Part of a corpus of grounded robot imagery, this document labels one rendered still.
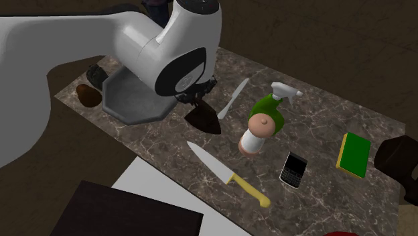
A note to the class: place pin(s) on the dark brown wedge-shaped object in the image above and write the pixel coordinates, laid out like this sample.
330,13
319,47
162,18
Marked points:
205,118

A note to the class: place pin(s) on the green spray bottle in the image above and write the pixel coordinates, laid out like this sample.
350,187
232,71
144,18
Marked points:
265,108

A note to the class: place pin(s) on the dark lumpy object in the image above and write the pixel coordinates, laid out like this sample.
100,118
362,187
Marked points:
96,75

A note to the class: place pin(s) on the brown potato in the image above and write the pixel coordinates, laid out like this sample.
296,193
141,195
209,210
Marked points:
88,95

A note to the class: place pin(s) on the white and tan pepper mill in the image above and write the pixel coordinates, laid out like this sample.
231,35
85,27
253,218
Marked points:
256,134

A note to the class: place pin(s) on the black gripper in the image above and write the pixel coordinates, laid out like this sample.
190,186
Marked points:
200,90

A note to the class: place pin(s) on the grey octagonal tray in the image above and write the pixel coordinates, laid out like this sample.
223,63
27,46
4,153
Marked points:
130,98

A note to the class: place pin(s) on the silver butter knife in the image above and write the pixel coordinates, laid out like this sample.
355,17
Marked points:
232,99

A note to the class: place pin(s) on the green and yellow sponge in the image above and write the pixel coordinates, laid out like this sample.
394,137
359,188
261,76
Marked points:
356,155

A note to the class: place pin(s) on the black keypad phone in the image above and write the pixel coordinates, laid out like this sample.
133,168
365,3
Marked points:
294,170

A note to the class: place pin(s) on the dark brown rounded furniture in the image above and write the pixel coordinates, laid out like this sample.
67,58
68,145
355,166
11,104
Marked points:
398,160

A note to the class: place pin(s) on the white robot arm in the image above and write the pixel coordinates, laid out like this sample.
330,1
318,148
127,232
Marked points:
65,42

